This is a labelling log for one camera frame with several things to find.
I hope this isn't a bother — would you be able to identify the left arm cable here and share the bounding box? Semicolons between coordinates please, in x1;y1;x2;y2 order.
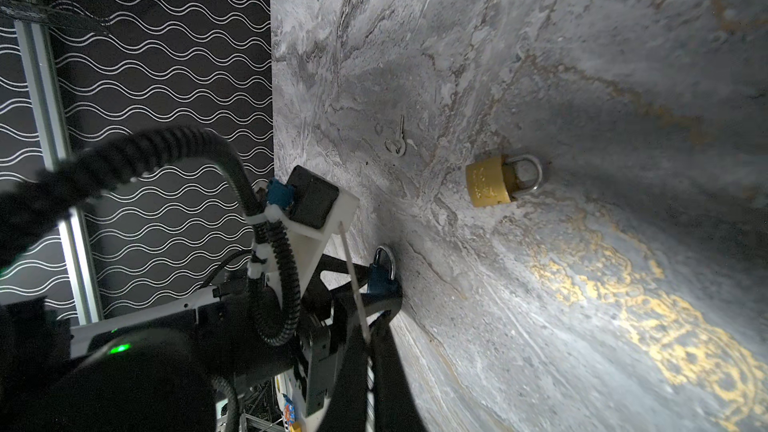
0;125;301;348

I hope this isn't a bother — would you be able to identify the brass padlock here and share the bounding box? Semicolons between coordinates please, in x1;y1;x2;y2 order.
465;154;544;208

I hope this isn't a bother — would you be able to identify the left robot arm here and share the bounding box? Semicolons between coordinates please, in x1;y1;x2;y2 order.
1;255;424;431

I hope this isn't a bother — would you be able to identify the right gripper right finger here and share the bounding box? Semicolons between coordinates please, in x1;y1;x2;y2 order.
371;324;426;432

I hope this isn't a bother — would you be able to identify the blue padlock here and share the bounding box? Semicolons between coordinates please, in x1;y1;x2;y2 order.
366;245;402;296

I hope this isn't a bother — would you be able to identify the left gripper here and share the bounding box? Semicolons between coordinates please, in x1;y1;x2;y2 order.
281;254;402;420

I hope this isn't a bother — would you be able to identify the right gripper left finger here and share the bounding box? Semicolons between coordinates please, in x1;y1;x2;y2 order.
319;327;368;432

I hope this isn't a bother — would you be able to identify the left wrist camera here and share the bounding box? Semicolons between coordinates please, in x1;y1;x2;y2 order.
266;166;360;291

